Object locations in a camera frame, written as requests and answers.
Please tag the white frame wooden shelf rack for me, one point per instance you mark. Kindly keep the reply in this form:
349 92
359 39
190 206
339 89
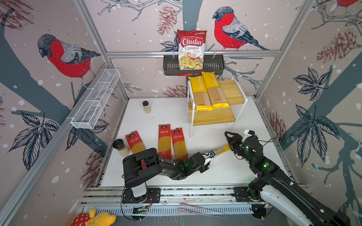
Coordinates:
237 101

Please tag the Chuba cassava chips bag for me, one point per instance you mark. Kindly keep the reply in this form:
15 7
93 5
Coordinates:
191 49

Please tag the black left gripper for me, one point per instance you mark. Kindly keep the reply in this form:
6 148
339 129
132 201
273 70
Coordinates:
207 166

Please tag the yellow plush toy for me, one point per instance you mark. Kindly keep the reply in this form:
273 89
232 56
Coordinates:
102 219

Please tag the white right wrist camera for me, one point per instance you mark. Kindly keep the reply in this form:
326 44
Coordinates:
248 133

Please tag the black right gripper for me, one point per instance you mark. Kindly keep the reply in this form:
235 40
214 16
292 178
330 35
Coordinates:
234 141

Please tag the yellow spaghetti bag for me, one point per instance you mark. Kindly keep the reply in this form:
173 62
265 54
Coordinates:
216 95
221 150
200 94

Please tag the white wire mesh basket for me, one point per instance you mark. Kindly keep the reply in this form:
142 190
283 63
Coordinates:
92 108

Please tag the red strawberry plush toy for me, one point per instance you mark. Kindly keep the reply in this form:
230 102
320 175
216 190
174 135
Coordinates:
80 220

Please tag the metal base rail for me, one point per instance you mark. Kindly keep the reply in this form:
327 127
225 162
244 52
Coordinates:
164 201

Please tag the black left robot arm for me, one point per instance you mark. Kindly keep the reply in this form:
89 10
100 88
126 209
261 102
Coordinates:
141 167

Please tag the red pasta bag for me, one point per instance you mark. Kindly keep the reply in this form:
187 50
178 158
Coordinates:
179 145
135 143
164 141

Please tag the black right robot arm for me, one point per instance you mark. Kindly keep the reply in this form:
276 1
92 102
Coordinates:
274 186

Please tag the red pasta bag left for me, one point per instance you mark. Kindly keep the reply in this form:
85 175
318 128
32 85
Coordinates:
135 143

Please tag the black hanging wire basket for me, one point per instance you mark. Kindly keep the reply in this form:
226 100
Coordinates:
211 64

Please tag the red pasta bag middle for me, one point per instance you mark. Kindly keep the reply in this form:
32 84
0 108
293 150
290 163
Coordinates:
164 141

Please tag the large spice jar black lid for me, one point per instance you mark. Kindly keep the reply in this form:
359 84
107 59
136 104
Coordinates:
120 146

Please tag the small spice jar black lid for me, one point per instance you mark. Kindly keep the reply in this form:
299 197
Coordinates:
146 107

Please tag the red pasta bag right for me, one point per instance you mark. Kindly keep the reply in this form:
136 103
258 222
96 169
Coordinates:
179 145

